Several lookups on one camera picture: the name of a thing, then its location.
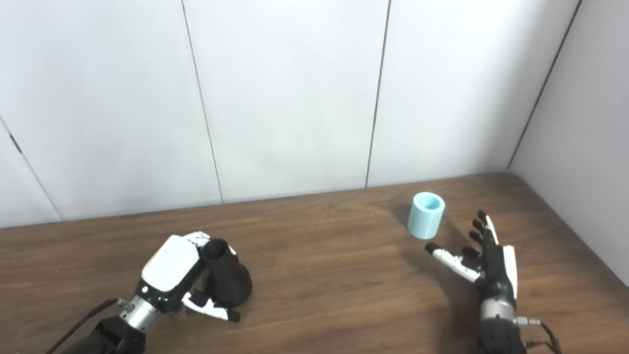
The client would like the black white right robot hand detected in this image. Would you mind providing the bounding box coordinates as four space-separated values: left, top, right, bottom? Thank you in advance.
425 210 518 303

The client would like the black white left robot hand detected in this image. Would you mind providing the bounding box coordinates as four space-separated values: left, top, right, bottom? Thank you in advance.
134 231 241 323

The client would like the black funnel-shaped nozzle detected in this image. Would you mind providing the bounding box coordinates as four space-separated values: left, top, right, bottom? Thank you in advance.
200 238 253 309

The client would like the light-blue cylindrical hose piece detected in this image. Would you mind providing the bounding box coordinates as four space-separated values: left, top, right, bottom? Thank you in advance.
407 192 446 240

